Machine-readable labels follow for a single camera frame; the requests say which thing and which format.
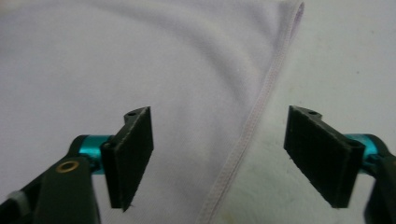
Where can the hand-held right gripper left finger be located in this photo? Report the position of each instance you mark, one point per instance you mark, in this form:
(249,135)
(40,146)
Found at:
(127,161)

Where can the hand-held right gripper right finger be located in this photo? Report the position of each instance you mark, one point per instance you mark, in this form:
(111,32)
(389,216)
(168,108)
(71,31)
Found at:
(323,155)

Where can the lilac printed towel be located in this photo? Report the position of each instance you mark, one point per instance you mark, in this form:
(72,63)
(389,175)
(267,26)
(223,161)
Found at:
(155,62)

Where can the white foam mat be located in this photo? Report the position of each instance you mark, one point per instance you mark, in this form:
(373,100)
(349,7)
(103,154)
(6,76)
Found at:
(342,62)

